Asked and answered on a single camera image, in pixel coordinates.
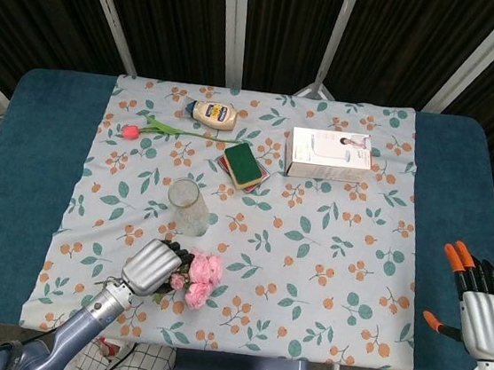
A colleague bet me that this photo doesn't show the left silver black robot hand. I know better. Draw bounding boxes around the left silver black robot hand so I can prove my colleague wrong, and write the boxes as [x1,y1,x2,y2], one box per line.
[118,234,198,303]

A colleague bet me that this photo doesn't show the right silver robot hand orange fingertips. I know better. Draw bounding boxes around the right silver robot hand orange fingertips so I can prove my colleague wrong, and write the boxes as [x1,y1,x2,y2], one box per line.
[417,236,494,362]

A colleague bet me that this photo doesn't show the pink rose bouquet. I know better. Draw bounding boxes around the pink rose bouquet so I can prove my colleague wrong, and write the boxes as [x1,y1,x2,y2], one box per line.
[152,246,226,313]

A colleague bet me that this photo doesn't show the clear glass cup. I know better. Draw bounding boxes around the clear glass cup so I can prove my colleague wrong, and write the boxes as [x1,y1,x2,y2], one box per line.
[162,176,216,240]

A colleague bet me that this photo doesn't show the white checkered bag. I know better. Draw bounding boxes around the white checkered bag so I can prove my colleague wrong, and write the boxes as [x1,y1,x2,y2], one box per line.
[59,332,179,370]

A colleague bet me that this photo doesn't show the red playing card pack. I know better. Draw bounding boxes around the red playing card pack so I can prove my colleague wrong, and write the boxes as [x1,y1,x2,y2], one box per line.
[211,154,273,196]

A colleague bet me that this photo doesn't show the green yellow sponge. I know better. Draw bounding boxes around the green yellow sponge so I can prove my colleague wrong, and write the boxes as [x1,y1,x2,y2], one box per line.
[219,139,267,193]

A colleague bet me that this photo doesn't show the pink tulip with green stem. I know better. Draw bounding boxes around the pink tulip with green stem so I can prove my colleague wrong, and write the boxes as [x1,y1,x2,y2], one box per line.
[116,111,247,154]

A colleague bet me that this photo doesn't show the floral printed tablecloth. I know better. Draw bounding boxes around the floral printed tablecloth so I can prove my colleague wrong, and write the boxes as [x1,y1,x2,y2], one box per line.
[17,64,444,370]

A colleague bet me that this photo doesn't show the blue table cover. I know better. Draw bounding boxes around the blue table cover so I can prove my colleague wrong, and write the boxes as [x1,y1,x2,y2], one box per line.
[0,61,494,370]

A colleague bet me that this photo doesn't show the mayonnaise squeeze bottle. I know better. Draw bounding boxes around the mayonnaise squeeze bottle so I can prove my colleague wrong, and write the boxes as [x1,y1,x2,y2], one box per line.
[184,97,240,132]

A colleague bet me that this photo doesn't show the white lamp product box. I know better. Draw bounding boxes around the white lamp product box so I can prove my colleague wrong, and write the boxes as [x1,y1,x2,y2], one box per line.
[281,124,377,186]

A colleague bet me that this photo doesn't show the white tripod stand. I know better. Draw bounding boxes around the white tripod stand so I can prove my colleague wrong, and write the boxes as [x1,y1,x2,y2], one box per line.
[292,0,362,104]

